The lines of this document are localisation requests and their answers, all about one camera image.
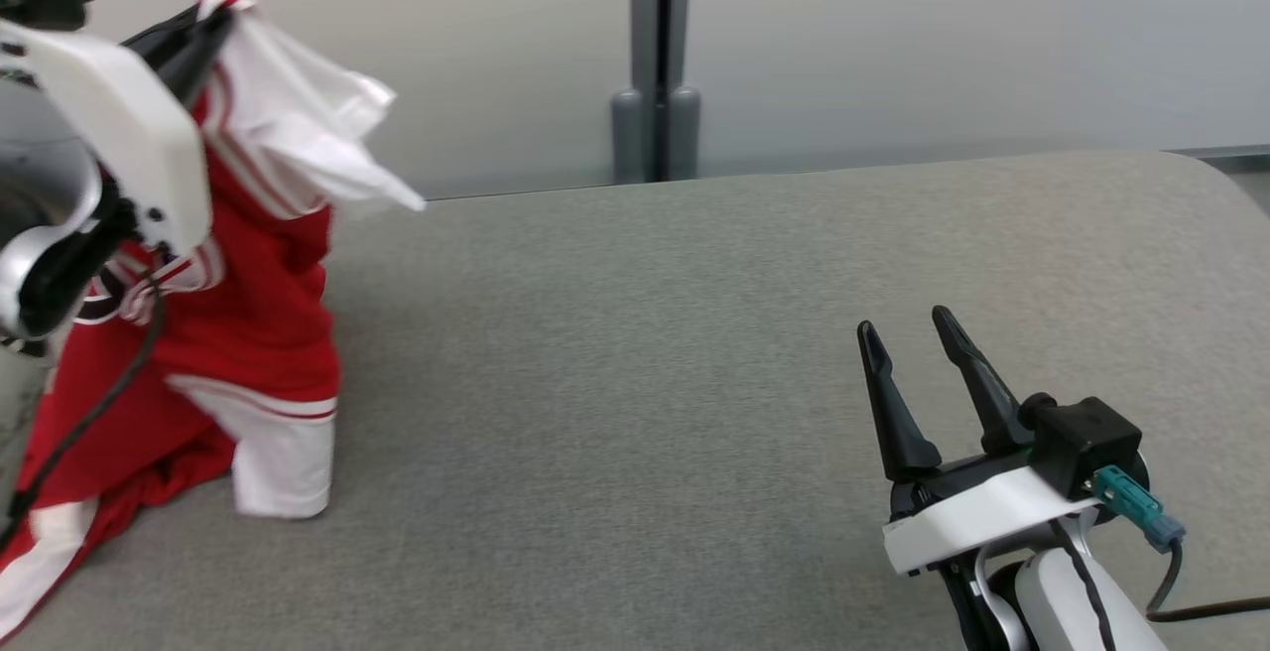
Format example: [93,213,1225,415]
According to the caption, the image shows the red shorts with white stripe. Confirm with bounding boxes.
[0,333,239,640]

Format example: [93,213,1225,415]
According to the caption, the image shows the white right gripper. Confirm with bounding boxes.
[858,306,1102,575]

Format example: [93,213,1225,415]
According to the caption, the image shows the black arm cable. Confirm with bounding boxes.
[0,254,168,545]
[1144,540,1270,624]

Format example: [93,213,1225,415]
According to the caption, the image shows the teal right cable connector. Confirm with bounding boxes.
[1091,464,1188,553]

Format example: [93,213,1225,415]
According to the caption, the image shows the grey partition post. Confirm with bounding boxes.
[610,0,701,184]

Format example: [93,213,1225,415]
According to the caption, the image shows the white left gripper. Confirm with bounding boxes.
[0,4,237,257]

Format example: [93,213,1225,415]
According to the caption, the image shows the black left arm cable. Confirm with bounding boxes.
[0,254,168,545]

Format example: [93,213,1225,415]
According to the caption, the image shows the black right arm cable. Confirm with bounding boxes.
[1144,540,1270,624]

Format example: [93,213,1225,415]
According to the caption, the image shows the red white-sleeved jersey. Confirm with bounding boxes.
[40,0,428,523]

